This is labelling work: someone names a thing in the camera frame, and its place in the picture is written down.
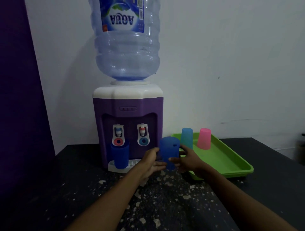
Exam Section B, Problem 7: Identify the person's left hand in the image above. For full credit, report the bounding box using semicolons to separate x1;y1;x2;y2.
137;147;167;181

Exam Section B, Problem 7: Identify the person's right hand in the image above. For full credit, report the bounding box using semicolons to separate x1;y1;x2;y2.
168;144;205;178

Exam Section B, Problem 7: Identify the dark blue plastic cup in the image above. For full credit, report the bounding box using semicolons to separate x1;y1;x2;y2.
110;139;130;169
159;136;180;171

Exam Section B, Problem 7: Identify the light blue plastic cup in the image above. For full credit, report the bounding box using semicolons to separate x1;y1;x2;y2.
180;128;193;150

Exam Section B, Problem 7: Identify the pink plastic cup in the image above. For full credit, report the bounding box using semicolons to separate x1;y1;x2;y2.
196;128;212;150

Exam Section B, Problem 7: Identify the green plastic tray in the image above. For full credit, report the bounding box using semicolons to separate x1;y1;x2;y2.
171;132;254;181

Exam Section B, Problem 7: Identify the purple white water dispenser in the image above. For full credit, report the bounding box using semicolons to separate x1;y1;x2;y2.
92;80;164;174

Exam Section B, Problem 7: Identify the person's right forearm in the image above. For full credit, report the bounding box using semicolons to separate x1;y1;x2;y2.
198;166;298;231

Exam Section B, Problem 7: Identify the person's left forearm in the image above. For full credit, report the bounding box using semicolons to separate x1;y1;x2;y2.
64;166;148;231

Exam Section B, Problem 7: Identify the clear blue water bottle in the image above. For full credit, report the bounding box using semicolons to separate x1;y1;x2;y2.
88;0;160;82

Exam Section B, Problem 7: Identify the black side table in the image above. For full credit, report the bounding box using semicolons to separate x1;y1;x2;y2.
295;133;305;165

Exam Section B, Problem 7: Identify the white tap with blue ring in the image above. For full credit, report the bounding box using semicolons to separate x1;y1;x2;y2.
137;123;151;146

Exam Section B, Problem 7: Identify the white tap with red ring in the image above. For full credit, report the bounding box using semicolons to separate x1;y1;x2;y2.
112;124;126;146

